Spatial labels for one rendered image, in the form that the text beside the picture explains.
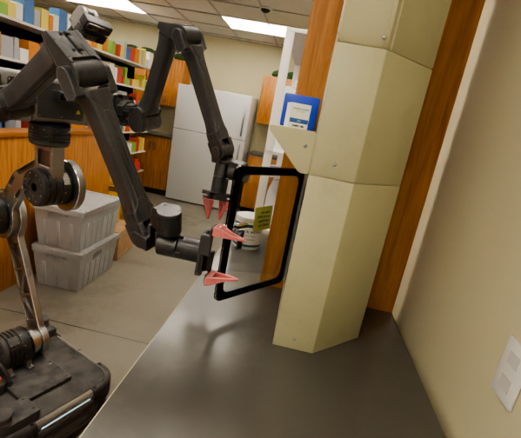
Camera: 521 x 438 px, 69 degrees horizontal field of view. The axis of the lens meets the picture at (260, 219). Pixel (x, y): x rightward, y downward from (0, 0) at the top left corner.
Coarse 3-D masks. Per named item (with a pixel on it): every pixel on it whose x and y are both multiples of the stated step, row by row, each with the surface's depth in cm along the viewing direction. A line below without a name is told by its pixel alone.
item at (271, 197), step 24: (288, 168) 115; (240, 192) 103; (264, 192) 110; (288, 192) 118; (240, 216) 106; (264, 216) 114; (288, 216) 122; (264, 240) 117; (240, 264) 112; (264, 264) 121; (216, 288) 108
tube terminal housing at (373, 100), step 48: (336, 48) 84; (336, 96) 86; (384, 96) 87; (336, 144) 89; (384, 144) 93; (336, 192) 91; (384, 192) 99; (336, 240) 94; (384, 240) 106; (288, 288) 99; (336, 288) 99; (288, 336) 102; (336, 336) 107
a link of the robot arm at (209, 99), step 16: (176, 32) 120; (176, 48) 122; (192, 48) 122; (192, 64) 124; (192, 80) 126; (208, 80) 126; (208, 96) 126; (208, 112) 127; (208, 128) 129; (224, 128) 130; (208, 144) 131; (224, 144) 130
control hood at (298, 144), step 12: (276, 132) 90; (288, 132) 89; (300, 132) 89; (312, 132) 89; (288, 144) 90; (300, 144) 90; (312, 144) 89; (288, 156) 91; (300, 156) 90; (300, 168) 91
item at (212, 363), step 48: (192, 288) 126; (192, 336) 100; (240, 336) 104; (384, 336) 118; (144, 384) 80; (192, 384) 83; (240, 384) 85; (288, 384) 88; (336, 384) 91; (384, 384) 95; (96, 432) 67; (144, 432) 69; (192, 432) 71; (240, 432) 73; (288, 432) 75; (336, 432) 77; (384, 432) 79; (432, 432) 82
